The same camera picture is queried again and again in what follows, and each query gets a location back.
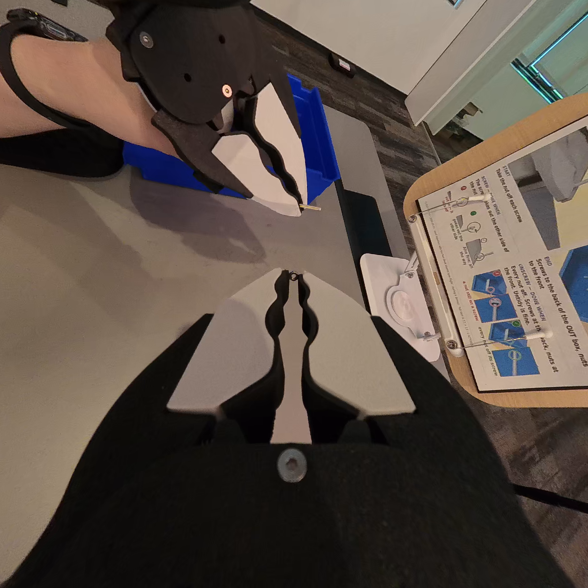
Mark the black cable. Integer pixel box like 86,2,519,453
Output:
511,482,588,514

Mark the black floor box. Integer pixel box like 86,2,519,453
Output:
328,51,357,77

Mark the blue plastic bin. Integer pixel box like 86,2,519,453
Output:
122,73,341,206

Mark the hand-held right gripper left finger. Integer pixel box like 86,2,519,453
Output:
166,270,295,444

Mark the black wrist band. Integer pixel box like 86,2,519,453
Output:
0,8,107,135

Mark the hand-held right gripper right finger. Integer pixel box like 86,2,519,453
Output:
295,271,417,444

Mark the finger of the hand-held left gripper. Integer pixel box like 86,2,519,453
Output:
239,84,308,206
212,132,303,217

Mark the glass partition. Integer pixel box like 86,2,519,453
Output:
510,9,588,105

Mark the person's left forearm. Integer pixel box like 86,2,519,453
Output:
0,23,185,158

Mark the dark table cable cover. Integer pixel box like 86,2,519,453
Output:
337,183,392,259

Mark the white stand base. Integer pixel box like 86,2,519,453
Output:
360,209,466,364

